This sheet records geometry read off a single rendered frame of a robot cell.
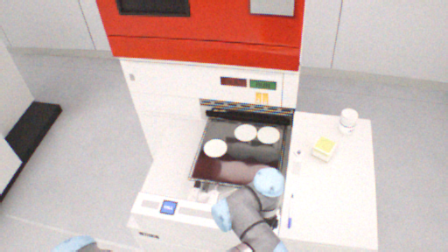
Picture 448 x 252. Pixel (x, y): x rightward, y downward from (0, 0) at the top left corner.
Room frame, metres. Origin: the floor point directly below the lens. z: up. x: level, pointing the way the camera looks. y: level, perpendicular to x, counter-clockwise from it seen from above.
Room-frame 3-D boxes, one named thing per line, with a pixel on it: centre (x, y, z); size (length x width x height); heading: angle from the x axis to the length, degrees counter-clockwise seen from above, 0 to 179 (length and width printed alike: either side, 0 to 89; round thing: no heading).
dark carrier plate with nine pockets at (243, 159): (0.96, -0.04, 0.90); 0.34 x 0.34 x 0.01; 75
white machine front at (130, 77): (1.23, 0.08, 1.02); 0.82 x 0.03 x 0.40; 75
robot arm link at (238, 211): (0.42, -0.01, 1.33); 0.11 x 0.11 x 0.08; 30
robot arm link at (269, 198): (0.48, -0.08, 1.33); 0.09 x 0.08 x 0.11; 120
